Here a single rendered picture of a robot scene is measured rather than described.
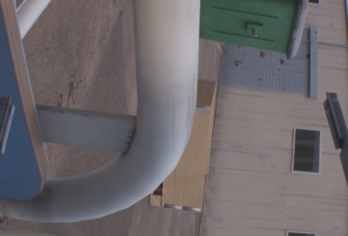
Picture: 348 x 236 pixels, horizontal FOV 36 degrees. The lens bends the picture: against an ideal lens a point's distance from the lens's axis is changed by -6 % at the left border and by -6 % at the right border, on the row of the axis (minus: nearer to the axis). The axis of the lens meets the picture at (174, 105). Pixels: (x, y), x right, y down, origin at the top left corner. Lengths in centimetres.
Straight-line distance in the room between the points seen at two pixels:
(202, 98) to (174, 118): 551
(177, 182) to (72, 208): 563
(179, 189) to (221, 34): 170
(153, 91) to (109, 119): 3
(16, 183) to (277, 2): 533
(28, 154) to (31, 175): 1
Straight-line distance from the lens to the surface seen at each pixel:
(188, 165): 577
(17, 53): 20
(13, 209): 28
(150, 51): 18
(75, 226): 314
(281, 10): 559
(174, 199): 599
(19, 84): 21
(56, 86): 254
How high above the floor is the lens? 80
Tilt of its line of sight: 6 degrees down
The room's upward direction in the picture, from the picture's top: 96 degrees clockwise
